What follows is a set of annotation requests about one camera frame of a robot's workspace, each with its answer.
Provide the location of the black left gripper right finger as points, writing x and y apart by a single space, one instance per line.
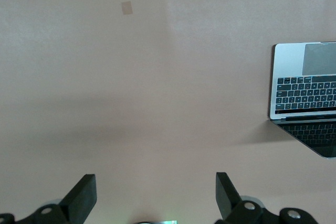
226 195

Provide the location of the small brown tape patch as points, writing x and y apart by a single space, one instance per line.
126 8

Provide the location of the silver grey laptop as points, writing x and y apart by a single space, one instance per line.
291 58

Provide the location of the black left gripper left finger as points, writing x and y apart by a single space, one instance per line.
80 199

